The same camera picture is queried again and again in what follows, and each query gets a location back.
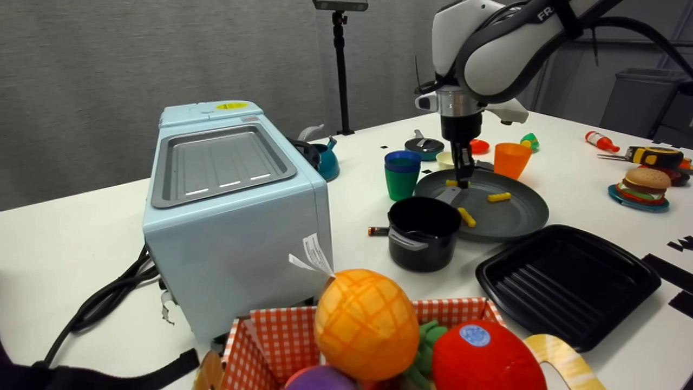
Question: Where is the cream bowl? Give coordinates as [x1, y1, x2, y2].
[432, 149, 458, 171]

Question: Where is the orange plush fruit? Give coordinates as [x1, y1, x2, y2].
[286, 231, 422, 384]

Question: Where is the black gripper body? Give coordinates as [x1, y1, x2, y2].
[440, 112, 484, 155]

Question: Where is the black tape strip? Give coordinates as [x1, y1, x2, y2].
[667, 289, 693, 320]
[640, 252, 693, 295]

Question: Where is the green plush vegetable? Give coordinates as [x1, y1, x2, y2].
[403, 320, 451, 390]

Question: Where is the green plastic cup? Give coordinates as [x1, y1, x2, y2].
[386, 168, 422, 203]

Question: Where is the red plush tomato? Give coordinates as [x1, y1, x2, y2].
[430, 318, 548, 390]

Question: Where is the blue plastic cup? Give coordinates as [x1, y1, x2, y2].
[384, 149, 425, 176]

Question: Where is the purple plush fruit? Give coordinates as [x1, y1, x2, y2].
[282, 365, 357, 390]

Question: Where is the black toy saucepan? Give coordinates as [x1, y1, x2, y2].
[368, 196, 466, 275]

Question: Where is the toy burger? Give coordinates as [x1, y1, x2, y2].
[615, 165, 673, 209]

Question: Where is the grey backdrop curtain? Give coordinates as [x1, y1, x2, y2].
[0, 0, 451, 213]

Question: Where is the small teal plate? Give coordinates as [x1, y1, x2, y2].
[607, 183, 671, 215]

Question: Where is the black ridged grill tray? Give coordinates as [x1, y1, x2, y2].
[475, 224, 662, 353]

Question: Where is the translucent orange cup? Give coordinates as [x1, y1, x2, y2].
[492, 140, 534, 183]

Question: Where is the red toy bottle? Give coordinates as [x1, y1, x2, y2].
[582, 128, 622, 155]

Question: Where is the red checkered basket box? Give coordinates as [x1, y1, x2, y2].
[219, 297, 507, 390]

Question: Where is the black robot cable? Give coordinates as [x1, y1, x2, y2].
[570, 0, 693, 82]

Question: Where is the small teal frying pan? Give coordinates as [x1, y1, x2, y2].
[403, 128, 445, 162]

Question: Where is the black tripod stand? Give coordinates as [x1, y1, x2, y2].
[326, 8, 357, 136]

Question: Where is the black toaster power cable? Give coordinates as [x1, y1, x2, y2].
[41, 245, 159, 366]

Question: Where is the black yellow toy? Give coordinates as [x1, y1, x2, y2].
[625, 146, 693, 188]

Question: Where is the dark grey-green plate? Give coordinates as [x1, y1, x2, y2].
[413, 162, 551, 242]

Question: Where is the grey bin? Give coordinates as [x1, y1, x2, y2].
[600, 67, 685, 138]

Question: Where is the teal toy kettle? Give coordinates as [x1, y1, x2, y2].
[291, 124, 342, 184]

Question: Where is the light blue toaster oven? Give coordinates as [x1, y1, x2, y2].
[140, 99, 336, 342]

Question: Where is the black camera on stand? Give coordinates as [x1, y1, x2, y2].
[309, 0, 371, 14]

